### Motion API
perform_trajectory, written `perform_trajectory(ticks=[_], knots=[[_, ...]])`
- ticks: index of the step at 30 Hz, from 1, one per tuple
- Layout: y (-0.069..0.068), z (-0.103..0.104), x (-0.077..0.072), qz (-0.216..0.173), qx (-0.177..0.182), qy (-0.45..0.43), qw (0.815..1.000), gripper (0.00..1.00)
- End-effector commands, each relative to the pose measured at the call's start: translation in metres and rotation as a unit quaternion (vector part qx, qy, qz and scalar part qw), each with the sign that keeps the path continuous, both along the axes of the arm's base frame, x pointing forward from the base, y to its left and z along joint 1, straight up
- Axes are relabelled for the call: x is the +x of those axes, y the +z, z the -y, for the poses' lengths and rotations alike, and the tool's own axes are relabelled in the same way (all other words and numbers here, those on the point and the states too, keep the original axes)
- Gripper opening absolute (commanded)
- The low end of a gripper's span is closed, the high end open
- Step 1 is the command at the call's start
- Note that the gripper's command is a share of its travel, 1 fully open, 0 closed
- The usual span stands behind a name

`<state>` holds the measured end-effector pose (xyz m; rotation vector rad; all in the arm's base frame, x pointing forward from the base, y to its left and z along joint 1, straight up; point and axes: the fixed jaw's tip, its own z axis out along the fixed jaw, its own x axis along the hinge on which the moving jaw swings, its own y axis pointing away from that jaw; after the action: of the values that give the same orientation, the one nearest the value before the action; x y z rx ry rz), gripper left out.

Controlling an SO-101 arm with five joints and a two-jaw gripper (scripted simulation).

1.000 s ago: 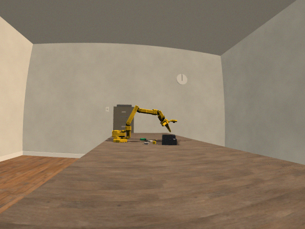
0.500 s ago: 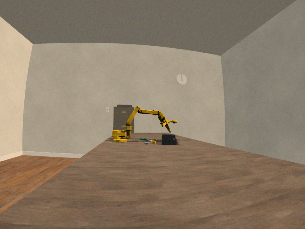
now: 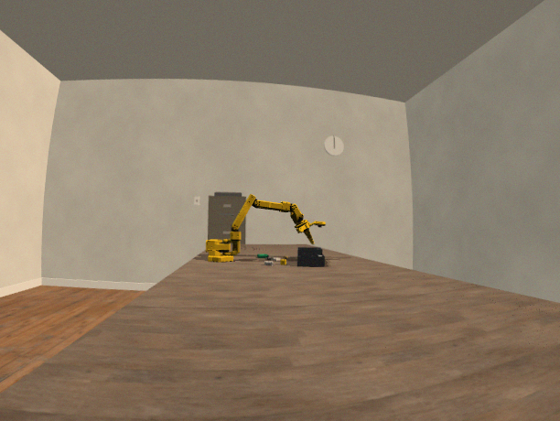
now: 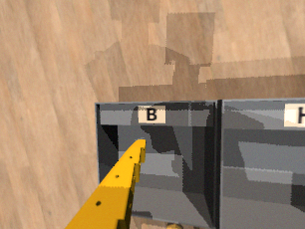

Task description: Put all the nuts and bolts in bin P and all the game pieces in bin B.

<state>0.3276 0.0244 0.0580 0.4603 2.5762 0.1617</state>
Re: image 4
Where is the grey bin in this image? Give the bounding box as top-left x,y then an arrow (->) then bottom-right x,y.
95,98 -> 305,229

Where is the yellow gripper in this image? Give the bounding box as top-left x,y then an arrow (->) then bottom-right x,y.
65,139 -> 147,229

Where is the yellow hex nut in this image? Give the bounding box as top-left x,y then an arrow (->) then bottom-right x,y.
166,224 -> 181,229

